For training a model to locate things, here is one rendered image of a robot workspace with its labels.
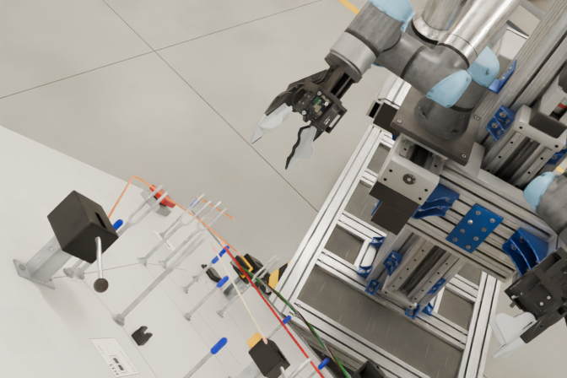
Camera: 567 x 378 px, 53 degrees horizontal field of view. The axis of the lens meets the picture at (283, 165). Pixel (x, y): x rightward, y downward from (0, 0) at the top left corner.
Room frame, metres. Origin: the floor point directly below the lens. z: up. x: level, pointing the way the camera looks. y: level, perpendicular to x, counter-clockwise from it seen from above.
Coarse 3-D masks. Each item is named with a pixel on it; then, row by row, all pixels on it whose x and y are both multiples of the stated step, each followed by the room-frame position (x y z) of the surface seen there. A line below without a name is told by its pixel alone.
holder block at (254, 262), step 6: (246, 258) 0.64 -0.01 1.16; (252, 258) 0.65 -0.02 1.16; (252, 264) 0.63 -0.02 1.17; (258, 264) 0.65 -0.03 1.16; (258, 270) 0.63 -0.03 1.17; (264, 270) 0.64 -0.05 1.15; (240, 276) 0.61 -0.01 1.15; (258, 276) 0.63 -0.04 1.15; (264, 276) 0.64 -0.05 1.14; (246, 282) 0.61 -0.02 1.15; (258, 282) 0.63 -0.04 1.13
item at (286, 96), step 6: (288, 90) 0.81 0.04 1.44; (294, 90) 0.81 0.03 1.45; (276, 96) 0.80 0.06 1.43; (282, 96) 0.79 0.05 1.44; (288, 96) 0.80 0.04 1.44; (276, 102) 0.79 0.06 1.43; (282, 102) 0.79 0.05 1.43; (288, 102) 0.79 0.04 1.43; (270, 108) 0.78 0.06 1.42; (276, 108) 0.78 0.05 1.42
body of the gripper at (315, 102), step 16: (336, 64) 0.84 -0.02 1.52; (320, 80) 0.83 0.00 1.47; (336, 80) 0.80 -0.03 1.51; (352, 80) 0.83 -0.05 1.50; (304, 96) 0.80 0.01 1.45; (320, 96) 0.79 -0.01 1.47; (336, 96) 0.79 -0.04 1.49; (304, 112) 0.76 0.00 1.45; (320, 112) 0.77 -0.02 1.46; (336, 112) 0.78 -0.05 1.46; (320, 128) 0.77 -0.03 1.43
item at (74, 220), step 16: (64, 208) 0.32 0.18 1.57; (80, 208) 0.32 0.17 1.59; (96, 208) 0.34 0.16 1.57; (64, 224) 0.30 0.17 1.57; (80, 224) 0.30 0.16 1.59; (96, 224) 0.31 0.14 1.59; (64, 240) 0.29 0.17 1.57; (80, 240) 0.29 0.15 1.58; (96, 240) 0.30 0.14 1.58; (112, 240) 0.31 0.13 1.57; (32, 256) 0.28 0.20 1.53; (48, 256) 0.28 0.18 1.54; (64, 256) 0.29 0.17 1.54; (80, 256) 0.29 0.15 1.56; (96, 256) 0.30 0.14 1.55; (32, 272) 0.27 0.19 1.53; (48, 272) 0.27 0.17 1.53; (96, 288) 0.25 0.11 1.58
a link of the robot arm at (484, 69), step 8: (488, 48) 1.36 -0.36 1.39; (480, 56) 1.31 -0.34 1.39; (488, 56) 1.33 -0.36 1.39; (472, 64) 1.27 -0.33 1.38; (480, 64) 1.28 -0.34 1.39; (488, 64) 1.29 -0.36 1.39; (496, 64) 1.32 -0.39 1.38; (472, 72) 1.27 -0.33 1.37; (480, 72) 1.27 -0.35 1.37; (488, 72) 1.28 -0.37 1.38; (496, 72) 1.30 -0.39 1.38; (472, 80) 1.27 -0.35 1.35; (480, 80) 1.27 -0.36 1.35; (488, 80) 1.28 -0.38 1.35; (472, 88) 1.27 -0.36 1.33; (480, 88) 1.27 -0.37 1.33; (464, 96) 1.27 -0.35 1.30; (472, 96) 1.27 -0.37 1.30; (480, 96) 1.29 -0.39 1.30; (456, 104) 1.27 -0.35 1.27; (464, 104) 1.27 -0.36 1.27; (472, 104) 1.28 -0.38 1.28
